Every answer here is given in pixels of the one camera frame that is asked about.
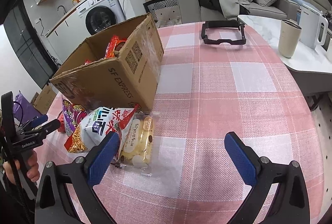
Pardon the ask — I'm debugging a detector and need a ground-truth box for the purple white snack bag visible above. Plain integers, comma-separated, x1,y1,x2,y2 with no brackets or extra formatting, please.
62,98,92,136

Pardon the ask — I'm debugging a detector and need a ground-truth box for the white red noodle snack bag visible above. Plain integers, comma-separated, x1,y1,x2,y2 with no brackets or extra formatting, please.
64,104,138,160

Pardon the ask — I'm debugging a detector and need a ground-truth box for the clear yellow biscuit packet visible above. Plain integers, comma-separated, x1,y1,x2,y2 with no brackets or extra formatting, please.
111,111,160,176

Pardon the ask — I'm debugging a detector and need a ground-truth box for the red chocolate pie packet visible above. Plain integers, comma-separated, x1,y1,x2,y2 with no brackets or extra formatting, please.
105,35,127,59

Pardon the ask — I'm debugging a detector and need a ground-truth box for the left hand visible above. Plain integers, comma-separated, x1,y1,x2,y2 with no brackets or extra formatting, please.
3,151,41,185

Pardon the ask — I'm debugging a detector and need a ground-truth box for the small cardboard box on floor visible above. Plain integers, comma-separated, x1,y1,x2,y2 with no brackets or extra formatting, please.
31,84,57,114

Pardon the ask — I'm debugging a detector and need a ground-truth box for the dark glass door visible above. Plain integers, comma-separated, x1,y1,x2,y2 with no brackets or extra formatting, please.
3,0,58,88

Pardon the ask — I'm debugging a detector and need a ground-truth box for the brown cardboard SF box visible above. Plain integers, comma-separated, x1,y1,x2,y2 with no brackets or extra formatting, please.
50,14,164,111

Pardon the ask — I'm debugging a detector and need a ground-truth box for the white washing machine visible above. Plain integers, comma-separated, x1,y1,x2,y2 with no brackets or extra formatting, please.
77,0,126,36

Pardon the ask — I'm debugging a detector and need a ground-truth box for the pink checked tablecloth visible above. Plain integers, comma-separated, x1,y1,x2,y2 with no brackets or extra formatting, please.
94,23,324,223

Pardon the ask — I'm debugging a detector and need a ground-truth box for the white marble side table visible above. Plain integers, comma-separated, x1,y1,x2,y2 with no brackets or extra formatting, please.
238,15,331,75

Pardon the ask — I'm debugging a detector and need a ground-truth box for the black patterned chair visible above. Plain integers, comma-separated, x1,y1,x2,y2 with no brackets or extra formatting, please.
143,0,181,23

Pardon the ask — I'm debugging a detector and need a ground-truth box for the beige cup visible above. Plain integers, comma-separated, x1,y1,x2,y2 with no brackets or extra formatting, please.
278,19,302,58

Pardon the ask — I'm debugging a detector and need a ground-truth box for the white electric kettle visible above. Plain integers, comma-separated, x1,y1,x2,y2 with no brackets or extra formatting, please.
299,4,329,50

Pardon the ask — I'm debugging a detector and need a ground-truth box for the black plastic frame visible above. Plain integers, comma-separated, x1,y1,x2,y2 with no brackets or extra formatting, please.
201,20,247,45

